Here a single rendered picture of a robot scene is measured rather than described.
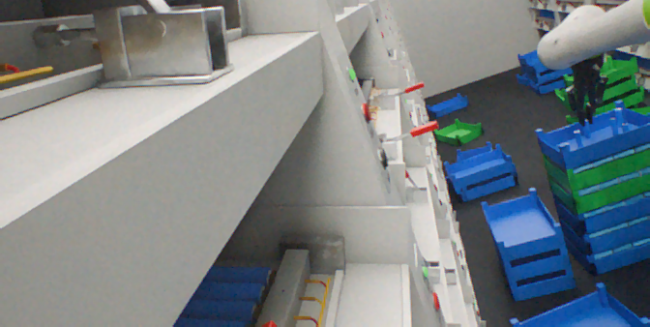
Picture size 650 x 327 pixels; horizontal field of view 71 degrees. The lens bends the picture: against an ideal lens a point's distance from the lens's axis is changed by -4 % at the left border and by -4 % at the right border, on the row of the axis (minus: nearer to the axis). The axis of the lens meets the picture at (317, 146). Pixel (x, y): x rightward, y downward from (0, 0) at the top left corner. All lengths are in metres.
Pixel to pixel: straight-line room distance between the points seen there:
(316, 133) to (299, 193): 0.05
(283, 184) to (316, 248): 0.06
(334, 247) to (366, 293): 0.04
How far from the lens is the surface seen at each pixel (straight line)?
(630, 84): 2.93
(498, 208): 1.90
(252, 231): 0.40
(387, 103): 0.87
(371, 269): 0.39
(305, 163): 0.36
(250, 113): 0.17
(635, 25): 1.21
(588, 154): 1.62
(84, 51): 0.22
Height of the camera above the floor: 1.09
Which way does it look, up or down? 14 degrees down
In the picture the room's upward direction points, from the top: 22 degrees counter-clockwise
